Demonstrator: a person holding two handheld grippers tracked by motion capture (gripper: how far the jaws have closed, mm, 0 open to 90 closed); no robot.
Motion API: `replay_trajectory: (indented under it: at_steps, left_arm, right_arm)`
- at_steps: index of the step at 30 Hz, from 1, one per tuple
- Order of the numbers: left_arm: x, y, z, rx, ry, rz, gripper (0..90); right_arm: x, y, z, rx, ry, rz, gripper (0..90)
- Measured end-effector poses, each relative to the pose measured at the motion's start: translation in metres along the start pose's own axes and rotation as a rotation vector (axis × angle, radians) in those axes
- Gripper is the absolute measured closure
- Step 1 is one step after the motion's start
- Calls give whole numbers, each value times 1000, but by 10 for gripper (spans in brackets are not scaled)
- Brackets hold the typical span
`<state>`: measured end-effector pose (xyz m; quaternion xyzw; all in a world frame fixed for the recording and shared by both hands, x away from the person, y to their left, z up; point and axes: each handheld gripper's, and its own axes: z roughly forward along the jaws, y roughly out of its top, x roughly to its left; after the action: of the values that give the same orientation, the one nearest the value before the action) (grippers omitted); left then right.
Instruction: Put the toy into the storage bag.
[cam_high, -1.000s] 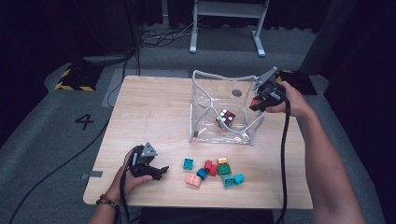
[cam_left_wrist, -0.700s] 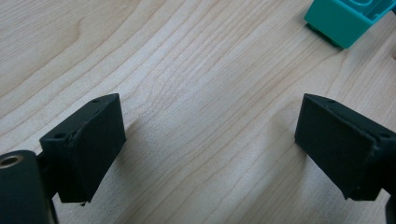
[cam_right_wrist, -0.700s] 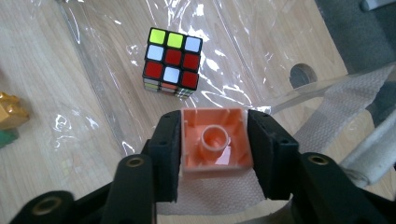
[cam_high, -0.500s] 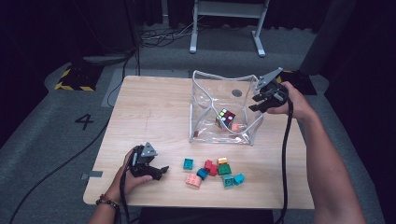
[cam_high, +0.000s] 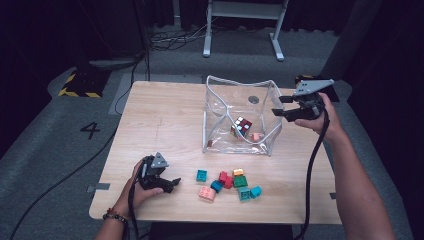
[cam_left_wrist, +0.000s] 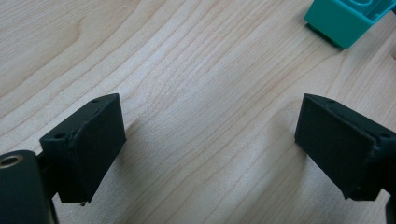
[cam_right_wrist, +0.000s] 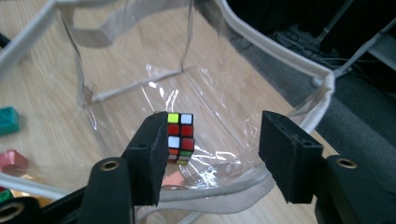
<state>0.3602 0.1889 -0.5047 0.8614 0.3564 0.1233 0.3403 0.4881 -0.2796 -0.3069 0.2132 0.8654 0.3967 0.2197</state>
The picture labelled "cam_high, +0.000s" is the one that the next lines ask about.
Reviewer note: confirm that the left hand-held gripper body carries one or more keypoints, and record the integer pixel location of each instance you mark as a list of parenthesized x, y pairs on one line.
[(153, 176)]

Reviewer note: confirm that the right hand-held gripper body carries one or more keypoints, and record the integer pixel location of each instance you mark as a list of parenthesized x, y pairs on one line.
[(308, 111)]

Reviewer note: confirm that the pink building block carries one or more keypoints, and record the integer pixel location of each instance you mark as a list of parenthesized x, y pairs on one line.
[(207, 194)]

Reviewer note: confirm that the multicoloured puzzle cube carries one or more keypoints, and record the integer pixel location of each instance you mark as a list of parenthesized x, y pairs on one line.
[(241, 126)]

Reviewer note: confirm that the blue building block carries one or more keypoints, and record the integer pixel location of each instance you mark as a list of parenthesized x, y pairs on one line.
[(216, 186)]

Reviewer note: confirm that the clear plastic bag white trim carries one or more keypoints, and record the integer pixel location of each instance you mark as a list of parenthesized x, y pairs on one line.
[(220, 110)]

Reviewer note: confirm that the orange building block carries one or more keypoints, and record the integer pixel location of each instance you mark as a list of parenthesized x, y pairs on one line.
[(238, 172)]

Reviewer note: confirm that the green building block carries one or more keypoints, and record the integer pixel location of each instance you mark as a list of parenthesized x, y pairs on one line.
[(240, 181)]

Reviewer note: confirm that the cyan building block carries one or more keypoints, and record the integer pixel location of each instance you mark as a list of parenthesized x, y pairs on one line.
[(256, 192)]

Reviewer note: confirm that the person's left hand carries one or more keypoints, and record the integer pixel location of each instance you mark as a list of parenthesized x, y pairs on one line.
[(133, 196)]

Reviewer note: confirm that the person's right hand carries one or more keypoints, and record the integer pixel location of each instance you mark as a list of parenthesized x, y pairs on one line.
[(336, 126)]

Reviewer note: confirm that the black yellow striped base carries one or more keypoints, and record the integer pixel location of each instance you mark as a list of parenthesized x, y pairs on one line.
[(325, 95), (83, 85)]

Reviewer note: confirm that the grey table grommet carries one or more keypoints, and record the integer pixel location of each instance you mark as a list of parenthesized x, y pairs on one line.
[(253, 99)]

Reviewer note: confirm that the grey tape strip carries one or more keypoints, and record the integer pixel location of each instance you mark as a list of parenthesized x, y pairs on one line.
[(332, 195), (100, 187)]

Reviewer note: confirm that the person's dark clothing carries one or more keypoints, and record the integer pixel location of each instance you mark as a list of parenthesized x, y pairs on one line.
[(220, 232)]

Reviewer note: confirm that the dark grey panel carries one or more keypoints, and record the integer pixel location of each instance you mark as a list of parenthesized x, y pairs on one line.
[(350, 40)]

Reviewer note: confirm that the dark curtain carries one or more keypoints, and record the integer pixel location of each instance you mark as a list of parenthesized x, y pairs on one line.
[(313, 16)]

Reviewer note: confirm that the dark equipment stand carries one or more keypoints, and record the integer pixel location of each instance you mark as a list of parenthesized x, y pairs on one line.
[(116, 33)]

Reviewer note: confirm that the white metal desk frame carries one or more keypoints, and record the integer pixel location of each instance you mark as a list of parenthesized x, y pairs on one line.
[(245, 10)]

